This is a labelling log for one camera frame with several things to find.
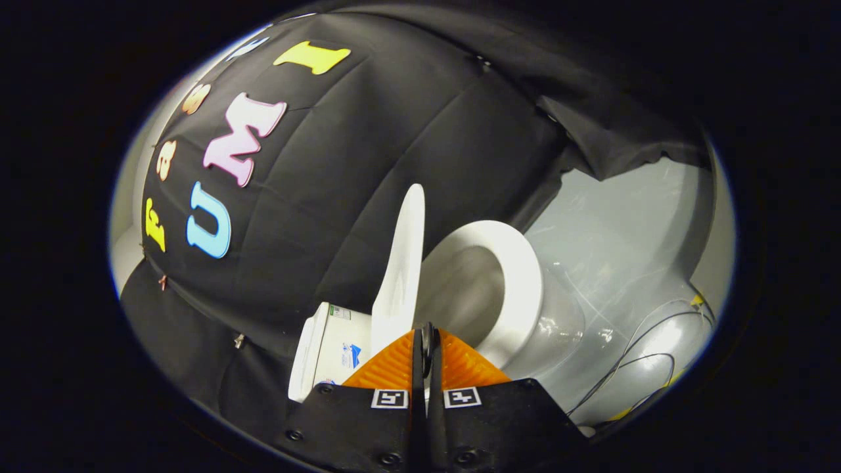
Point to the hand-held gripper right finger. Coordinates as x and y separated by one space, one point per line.
493 433

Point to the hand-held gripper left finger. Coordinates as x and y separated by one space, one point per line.
368 433

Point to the white toilet tank lid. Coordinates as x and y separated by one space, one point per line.
302 361

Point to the white ceramic toilet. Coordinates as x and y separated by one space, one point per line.
558 328

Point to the white toilet seat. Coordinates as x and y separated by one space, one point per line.
523 282

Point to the black backdrop cloth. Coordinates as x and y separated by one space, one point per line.
368 164

